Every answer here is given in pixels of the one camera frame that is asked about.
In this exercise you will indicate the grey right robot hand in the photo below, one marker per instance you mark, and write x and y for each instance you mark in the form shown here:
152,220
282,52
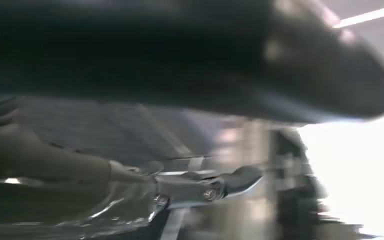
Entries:
145,49

